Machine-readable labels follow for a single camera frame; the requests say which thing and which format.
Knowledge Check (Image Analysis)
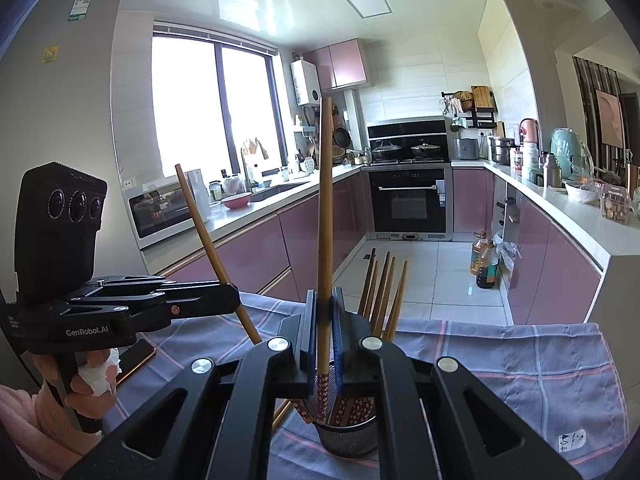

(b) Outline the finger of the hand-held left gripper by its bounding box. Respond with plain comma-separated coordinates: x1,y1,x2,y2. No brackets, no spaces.
61,285,242,328
80,276,221,298

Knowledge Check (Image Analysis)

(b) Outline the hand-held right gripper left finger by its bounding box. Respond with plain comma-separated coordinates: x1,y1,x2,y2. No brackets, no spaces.
62,289,318,480

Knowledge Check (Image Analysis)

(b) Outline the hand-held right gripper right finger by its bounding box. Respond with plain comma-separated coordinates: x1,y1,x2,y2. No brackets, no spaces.
331,287,583,480

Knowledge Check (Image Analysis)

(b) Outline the dark wooden chopstick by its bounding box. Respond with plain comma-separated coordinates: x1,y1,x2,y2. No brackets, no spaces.
357,248,377,316
365,260,382,320

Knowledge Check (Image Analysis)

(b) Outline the floral-end wooden chopstick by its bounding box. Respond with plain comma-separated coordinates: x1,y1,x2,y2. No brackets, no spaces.
175,162,263,346
315,96,335,426

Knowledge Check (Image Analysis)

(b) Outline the bundle of wooden chopsticks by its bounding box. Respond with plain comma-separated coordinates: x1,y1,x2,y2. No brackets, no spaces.
345,251,409,426

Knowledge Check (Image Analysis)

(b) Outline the black mesh utensil holder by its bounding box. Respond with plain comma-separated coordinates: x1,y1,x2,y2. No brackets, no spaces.
302,395,378,458

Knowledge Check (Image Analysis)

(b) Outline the person's left forearm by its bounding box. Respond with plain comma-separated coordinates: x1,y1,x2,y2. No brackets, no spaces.
0,382,103,468

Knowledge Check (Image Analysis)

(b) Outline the person's left hand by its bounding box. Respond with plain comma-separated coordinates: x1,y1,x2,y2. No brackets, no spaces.
30,347,123,426

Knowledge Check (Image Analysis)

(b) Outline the white countertop oven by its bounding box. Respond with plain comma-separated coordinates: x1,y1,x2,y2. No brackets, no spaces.
128,182,211,251

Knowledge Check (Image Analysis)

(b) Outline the smartphone with orange edge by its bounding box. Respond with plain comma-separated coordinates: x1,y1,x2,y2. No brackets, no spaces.
115,339,157,386

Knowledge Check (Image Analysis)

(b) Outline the pink base cabinet run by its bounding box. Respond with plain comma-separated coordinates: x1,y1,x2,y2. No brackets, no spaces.
507,192,603,326
150,172,368,306

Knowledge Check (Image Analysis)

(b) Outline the white tissue wad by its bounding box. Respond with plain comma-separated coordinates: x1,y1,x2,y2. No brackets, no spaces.
80,350,122,396

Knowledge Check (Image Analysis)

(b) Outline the grey refrigerator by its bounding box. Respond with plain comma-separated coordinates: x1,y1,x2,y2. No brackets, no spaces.
0,0,123,281

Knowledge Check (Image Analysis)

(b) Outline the black built-in oven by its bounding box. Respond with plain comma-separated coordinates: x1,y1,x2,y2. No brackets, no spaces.
369,167,453,241

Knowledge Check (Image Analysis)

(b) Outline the yellow oil bottle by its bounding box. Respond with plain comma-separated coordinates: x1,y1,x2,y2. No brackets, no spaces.
470,232,488,276

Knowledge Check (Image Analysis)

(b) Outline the dark sauce bottle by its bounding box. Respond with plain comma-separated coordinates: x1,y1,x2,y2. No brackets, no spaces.
476,242,500,289

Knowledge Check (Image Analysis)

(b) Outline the blue checked tablecloth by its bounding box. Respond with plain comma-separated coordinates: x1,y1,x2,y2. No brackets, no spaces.
100,287,631,480

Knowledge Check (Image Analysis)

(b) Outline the kitchen window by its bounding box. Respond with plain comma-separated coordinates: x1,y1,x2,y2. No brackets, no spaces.
150,20,278,181

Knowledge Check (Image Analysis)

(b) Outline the clear plastic bag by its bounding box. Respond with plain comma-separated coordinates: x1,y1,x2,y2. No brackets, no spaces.
492,230,518,271

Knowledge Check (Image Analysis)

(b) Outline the black integrated stove hood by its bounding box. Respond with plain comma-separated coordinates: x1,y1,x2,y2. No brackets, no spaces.
367,119,447,163

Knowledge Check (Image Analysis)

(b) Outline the silver rice cooker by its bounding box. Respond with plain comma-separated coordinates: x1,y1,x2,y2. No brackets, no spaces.
453,137,480,161

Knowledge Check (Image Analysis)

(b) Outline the white water heater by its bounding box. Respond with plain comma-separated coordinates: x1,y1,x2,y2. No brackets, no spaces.
291,60,321,107

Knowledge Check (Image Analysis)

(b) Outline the stainless steel pot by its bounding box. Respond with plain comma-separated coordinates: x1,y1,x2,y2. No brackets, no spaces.
489,136,516,165

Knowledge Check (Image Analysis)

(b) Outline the white kitchen countertop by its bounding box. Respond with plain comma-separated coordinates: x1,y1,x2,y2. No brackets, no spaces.
120,157,640,271

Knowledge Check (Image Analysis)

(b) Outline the white bowl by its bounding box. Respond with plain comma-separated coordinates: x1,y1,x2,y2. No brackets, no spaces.
565,182,601,204

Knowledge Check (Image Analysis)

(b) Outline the white counter end panel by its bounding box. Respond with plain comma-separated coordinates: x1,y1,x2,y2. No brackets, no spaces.
587,255,640,326

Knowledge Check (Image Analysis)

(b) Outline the clear egg carton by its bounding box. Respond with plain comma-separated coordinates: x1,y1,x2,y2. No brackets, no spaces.
600,185,632,221

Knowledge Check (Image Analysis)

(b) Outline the pink framed painting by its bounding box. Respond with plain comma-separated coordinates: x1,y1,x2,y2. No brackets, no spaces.
595,89,626,148

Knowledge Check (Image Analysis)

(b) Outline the pink wall cabinet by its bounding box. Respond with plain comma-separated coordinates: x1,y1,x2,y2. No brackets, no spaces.
305,38,370,92

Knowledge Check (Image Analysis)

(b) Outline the wall rack with cutting boards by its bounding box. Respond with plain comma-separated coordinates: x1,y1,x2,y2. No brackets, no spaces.
441,85,505,131

